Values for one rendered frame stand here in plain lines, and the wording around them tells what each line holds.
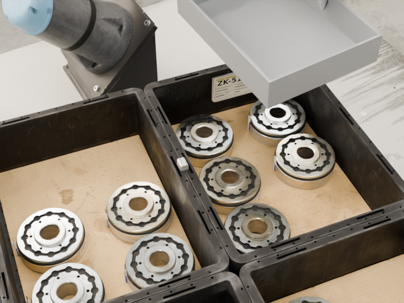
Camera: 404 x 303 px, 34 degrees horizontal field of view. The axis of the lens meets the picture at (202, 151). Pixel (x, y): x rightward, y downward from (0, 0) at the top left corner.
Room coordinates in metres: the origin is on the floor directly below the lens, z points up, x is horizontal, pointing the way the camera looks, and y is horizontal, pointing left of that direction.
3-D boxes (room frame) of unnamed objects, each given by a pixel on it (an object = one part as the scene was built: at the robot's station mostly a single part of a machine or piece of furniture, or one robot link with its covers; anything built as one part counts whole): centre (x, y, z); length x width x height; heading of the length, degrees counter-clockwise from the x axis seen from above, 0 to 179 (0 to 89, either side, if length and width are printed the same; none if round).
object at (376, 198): (0.74, -0.11, 0.87); 0.40 x 0.30 x 0.11; 22
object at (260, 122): (0.86, -0.14, 0.86); 0.10 x 0.10 x 0.01
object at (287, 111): (0.86, -0.14, 0.86); 0.05 x 0.05 x 0.01
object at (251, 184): (0.71, -0.05, 0.86); 0.10 x 0.10 x 0.01
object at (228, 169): (0.71, -0.05, 0.86); 0.05 x 0.05 x 0.01
